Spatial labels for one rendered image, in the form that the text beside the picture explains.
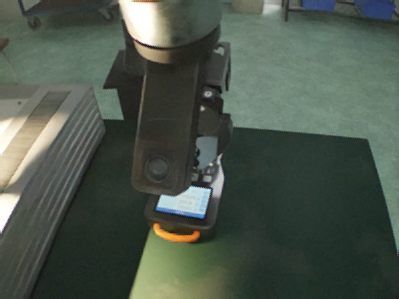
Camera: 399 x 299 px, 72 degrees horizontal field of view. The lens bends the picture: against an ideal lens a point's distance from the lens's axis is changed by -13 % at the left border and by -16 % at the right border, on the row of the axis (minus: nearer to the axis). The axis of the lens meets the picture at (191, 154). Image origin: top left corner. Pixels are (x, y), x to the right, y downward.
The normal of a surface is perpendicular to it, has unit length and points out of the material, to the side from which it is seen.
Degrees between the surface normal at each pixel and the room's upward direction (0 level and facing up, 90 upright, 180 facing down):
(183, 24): 103
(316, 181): 0
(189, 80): 45
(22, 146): 0
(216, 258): 0
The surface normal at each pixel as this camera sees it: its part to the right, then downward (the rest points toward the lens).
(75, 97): -0.06, -0.70
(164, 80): -0.21, 0.00
